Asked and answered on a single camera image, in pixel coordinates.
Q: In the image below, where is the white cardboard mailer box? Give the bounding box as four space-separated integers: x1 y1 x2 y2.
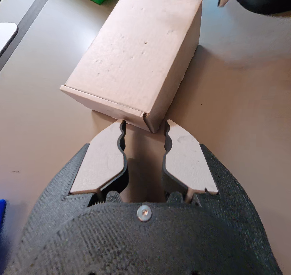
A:
60 0 203 134

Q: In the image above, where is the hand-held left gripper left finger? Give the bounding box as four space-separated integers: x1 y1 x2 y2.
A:
70 119 129 203

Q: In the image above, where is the white document stand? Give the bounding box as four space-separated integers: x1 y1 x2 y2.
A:
0 22 19 57

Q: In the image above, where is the blue plastic bin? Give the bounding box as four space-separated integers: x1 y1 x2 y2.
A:
0 199 7 253

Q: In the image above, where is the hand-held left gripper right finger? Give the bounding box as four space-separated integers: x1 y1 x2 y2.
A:
161 119 219 204

